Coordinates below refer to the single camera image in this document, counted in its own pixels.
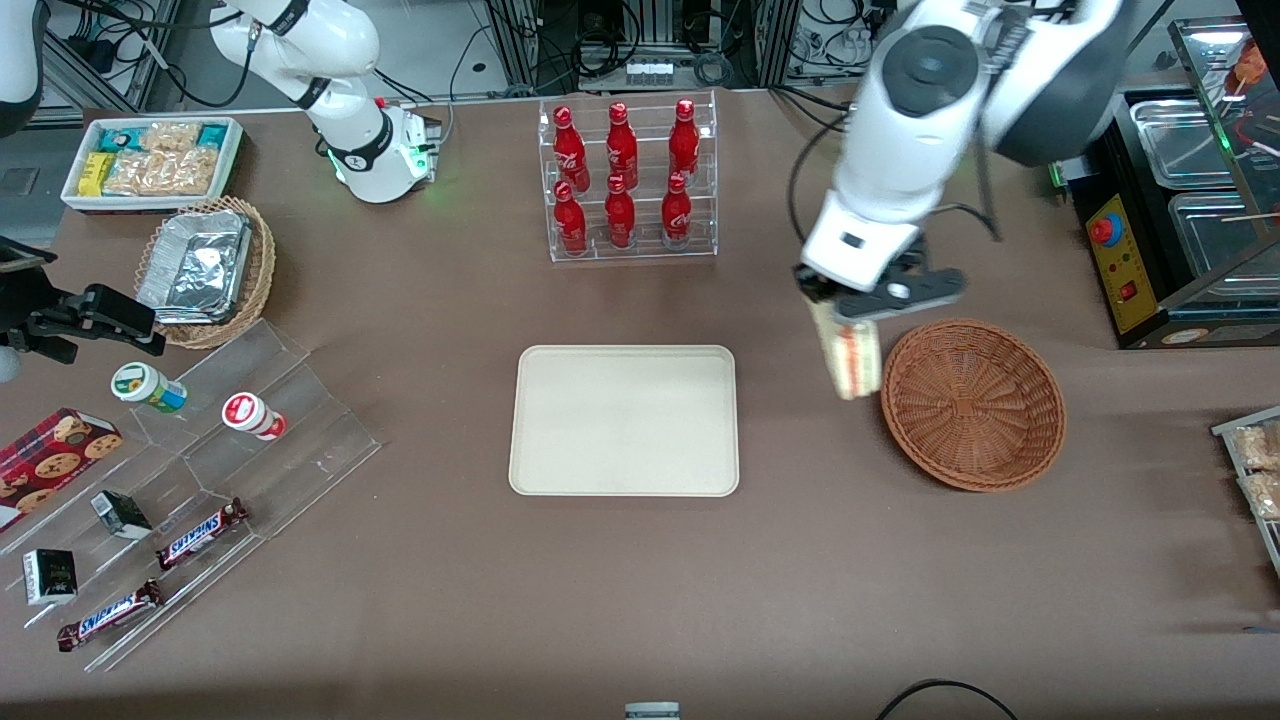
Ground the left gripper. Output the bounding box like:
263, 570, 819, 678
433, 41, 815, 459
795, 193, 926, 325

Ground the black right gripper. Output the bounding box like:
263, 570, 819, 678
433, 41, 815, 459
0, 240, 167, 364

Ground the triangular sandwich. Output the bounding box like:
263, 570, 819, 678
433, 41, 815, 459
810, 298, 883, 401

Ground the aluminium foil tray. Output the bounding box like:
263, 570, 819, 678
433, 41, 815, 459
137, 210, 253, 325

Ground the light wicker basket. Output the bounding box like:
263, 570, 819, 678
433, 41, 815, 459
135, 196, 277, 350

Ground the brown round wicker basket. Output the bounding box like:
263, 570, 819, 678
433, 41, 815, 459
880, 318, 1067, 493

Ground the cream rectangular serving tray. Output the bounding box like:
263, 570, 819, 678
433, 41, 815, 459
508, 345, 740, 498

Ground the grey snack display tray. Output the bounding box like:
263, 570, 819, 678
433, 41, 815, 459
1212, 405, 1280, 581

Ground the green label yogurt cup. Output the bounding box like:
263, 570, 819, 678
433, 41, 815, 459
110, 362, 188, 415

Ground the white plastic snack bin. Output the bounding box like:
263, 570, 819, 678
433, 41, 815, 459
62, 116, 244, 213

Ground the clear rice cracker pack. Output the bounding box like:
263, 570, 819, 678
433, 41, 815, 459
140, 122, 202, 154
104, 149, 219, 197

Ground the red label yogurt cup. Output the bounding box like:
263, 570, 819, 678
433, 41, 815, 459
222, 392, 288, 442

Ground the red plaid cookie box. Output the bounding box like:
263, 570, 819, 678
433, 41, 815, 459
0, 408, 124, 534

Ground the red cola bottle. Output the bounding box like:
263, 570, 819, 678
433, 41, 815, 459
604, 175, 637, 251
553, 180, 588, 256
553, 106, 589, 191
661, 172, 694, 249
606, 102, 639, 189
668, 98, 701, 186

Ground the small black white box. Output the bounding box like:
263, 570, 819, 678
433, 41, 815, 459
90, 490, 153, 541
22, 549, 78, 607

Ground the clear acrylic bottle rack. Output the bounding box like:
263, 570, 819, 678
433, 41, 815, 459
538, 90, 719, 263

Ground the clear acrylic step display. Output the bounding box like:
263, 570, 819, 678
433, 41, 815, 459
0, 318, 382, 673

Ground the snickers chocolate bar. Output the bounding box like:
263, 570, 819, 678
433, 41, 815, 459
56, 578, 164, 653
155, 498, 251, 572

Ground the black food warmer cabinet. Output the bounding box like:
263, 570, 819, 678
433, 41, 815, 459
1045, 15, 1280, 351

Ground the steel food pan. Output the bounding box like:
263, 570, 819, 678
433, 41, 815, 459
1168, 190, 1280, 287
1130, 97, 1237, 191

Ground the clear cracker snack pack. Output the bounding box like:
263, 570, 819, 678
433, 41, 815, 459
1240, 470, 1280, 522
1232, 424, 1280, 472

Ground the black floor cable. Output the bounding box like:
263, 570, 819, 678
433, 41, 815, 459
878, 679, 1019, 720

